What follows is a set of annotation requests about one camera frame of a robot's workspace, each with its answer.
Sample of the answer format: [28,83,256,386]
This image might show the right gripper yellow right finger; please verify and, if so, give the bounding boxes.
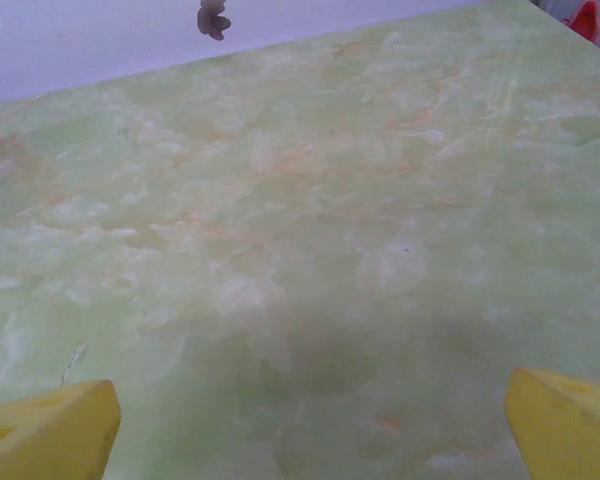
[503,367,600,480]

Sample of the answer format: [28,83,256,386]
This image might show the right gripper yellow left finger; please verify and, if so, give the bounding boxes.
[0,378,123,480]

